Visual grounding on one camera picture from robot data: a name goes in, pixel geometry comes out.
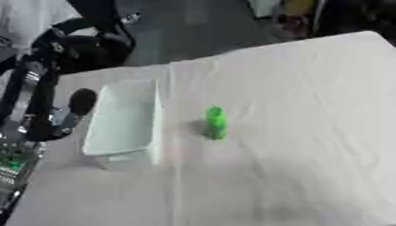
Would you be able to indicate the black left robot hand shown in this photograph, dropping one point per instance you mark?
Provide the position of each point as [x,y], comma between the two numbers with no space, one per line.
[41,97]

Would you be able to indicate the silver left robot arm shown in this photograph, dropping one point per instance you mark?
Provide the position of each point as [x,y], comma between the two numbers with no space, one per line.
[15,167]

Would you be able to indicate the white open box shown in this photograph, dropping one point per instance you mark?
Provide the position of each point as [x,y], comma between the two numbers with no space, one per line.
[124,123]

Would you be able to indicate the green toy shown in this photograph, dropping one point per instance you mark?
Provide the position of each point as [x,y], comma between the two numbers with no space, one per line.
[215,123]

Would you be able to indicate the yellow object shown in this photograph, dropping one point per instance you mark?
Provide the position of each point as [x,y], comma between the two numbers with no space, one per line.
[298,6]

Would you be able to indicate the black bag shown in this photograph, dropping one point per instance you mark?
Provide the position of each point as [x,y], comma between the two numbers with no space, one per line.
[356,17]

